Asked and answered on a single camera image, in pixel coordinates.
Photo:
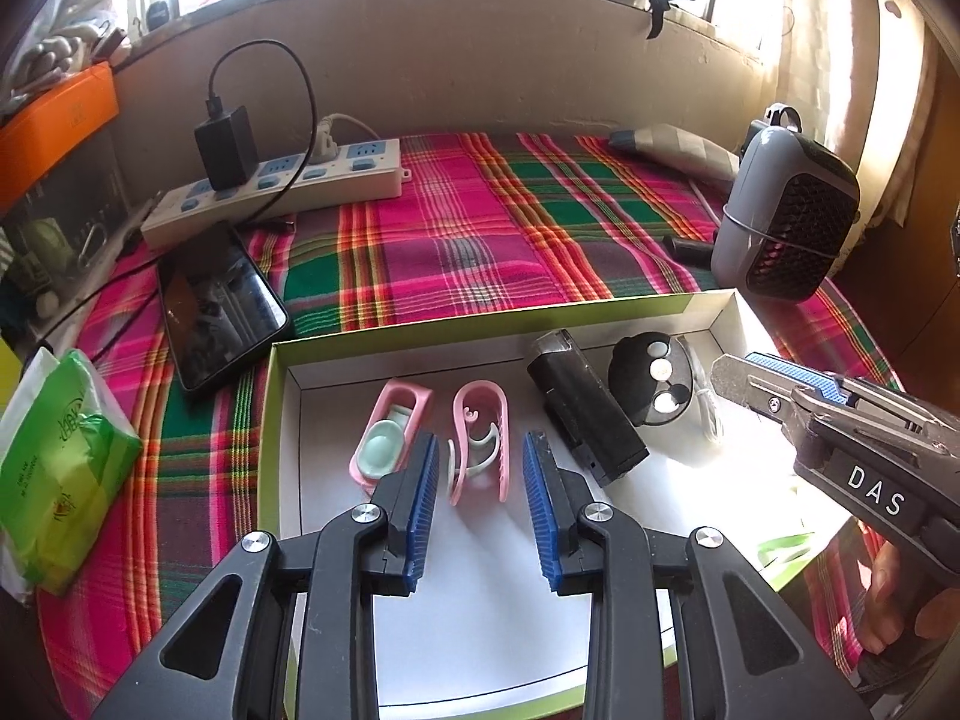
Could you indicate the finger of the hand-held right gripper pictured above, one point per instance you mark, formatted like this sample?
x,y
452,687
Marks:
x,y
750,386
814,382

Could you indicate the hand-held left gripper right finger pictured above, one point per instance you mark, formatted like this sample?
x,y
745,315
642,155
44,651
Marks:
x,y
541,517

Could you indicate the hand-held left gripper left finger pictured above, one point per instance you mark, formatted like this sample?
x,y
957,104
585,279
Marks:
x,y
421,517

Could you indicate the pink plastic clip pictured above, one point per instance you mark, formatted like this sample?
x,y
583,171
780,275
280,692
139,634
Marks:
x,y
501,420

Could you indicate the black rectangular device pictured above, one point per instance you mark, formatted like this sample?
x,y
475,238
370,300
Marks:
x,y
585,412

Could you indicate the green white cardboard box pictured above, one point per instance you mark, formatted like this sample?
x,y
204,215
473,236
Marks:
x,y
480,615

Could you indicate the pink clip with mint pad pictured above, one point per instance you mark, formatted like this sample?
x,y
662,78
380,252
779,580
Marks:
x,y
390,401

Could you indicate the person's right hand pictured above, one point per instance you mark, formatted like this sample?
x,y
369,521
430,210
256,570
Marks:
x,y
885,592

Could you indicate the black round disc with white dots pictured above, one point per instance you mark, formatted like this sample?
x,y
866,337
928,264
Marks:
x,y
630,382

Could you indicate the grey portable fan heater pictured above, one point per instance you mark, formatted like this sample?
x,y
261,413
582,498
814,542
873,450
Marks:
x,y
750,195

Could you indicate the black smartphone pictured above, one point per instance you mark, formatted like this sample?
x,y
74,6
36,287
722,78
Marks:
x,y
217,307

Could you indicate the plaid tablecloth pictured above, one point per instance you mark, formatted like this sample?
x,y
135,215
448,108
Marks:
x,y
487,225

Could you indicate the heart print curtain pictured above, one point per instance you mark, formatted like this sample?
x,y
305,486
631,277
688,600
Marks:
x,y
840,52

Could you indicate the white power strip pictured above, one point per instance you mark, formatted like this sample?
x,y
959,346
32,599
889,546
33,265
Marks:
x,y
352,184

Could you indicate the green tissue pack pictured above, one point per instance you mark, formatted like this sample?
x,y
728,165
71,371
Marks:
x,y
67,465

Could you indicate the white plug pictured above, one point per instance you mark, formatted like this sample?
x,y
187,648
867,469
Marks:
x,y
326,139

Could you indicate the black charger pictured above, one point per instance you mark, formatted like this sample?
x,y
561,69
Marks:
x,y
225,146

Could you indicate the orange box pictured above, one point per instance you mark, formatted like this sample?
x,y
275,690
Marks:
x,y
60,109

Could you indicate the white plastic bag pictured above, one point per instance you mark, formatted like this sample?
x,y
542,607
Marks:
x,y
52,45

